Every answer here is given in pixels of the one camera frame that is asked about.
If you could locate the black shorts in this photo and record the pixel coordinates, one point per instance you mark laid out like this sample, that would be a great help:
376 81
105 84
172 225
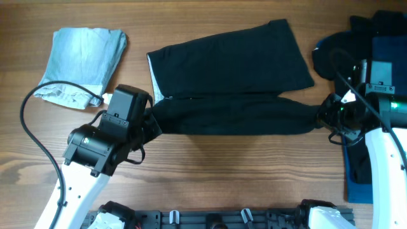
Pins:
232 84

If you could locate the blue garment under pile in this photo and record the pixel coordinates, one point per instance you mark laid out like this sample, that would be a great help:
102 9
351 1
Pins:
359 191

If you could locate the dark navy folded garment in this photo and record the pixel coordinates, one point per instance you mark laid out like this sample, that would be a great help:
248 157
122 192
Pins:
368 62

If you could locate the folded light blue jeans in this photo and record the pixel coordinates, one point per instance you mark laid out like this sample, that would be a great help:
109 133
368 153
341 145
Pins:
84 56

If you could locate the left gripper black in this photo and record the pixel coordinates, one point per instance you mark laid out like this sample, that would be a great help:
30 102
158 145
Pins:
154 130

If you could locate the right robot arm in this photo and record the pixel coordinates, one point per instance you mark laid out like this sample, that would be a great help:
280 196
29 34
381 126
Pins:
374 112

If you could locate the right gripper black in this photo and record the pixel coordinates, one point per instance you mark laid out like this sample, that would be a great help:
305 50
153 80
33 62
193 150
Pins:
324 116

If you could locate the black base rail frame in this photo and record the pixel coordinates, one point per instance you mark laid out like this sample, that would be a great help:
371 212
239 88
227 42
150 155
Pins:
270 219

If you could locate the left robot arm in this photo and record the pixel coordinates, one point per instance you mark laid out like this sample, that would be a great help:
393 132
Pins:
93 154

